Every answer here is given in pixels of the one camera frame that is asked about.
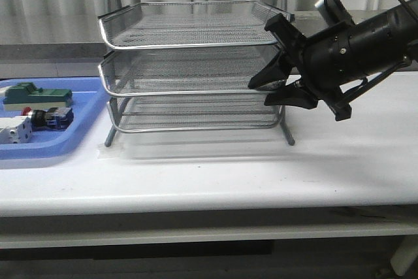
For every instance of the white circuit breaker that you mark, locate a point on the white circuit breaker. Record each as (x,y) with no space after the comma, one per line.
(15,130)

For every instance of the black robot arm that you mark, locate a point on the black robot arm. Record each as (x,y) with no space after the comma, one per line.
(379,46)

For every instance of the silver mesh tray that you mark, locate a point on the silver mesh tray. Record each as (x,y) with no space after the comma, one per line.
(163,113)
(189,25)
(183,71)

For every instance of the green and beige electrical module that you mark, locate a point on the green and beige electrical module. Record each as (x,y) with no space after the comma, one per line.
(26,94)

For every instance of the red emergency stop push button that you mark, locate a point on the red emergency stop push button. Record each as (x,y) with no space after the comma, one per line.
(57,118)

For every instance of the blue plastic tray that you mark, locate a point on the blue plastic tray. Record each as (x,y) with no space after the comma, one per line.
(88,100)

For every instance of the grey stone counter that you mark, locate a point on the grey stone counter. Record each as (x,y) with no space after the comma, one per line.
(51,37)

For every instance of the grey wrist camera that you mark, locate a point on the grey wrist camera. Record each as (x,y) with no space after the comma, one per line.
(334,12)

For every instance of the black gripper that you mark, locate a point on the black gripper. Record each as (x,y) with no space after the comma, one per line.
(322,62)

